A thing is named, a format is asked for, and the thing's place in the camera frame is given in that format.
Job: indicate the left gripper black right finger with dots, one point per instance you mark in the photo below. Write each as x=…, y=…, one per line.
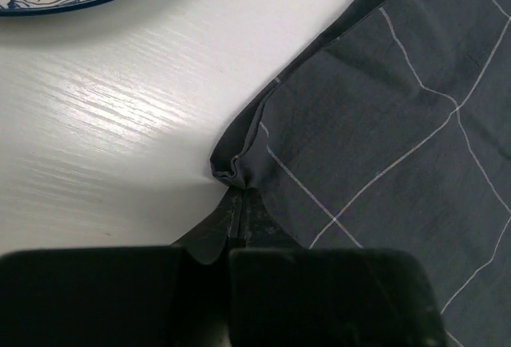
x=257, y=229

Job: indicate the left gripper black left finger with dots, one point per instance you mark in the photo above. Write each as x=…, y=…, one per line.
x=207, y=241

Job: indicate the dark grey checked cloth placemat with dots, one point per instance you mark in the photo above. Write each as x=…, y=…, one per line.
x=392, y=129

